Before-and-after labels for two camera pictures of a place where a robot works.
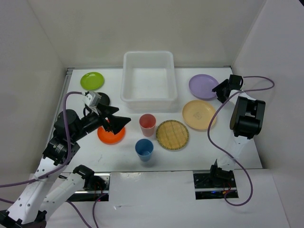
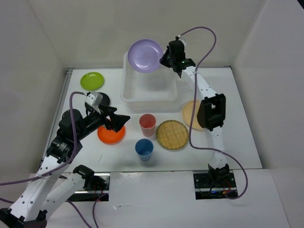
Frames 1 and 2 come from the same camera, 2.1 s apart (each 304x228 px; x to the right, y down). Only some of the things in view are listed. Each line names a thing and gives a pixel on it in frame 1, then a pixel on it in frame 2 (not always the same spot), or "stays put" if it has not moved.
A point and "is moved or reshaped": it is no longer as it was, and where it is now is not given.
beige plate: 198,114 stays put
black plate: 104,99 stays put
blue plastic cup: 144,147 stays put
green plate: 92,81 stays put
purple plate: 201,85 is moved or reshaped
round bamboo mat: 172,135 stays put
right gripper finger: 220,87 to 165,60
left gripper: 116,123 stays put
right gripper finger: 221,97 to 175,65
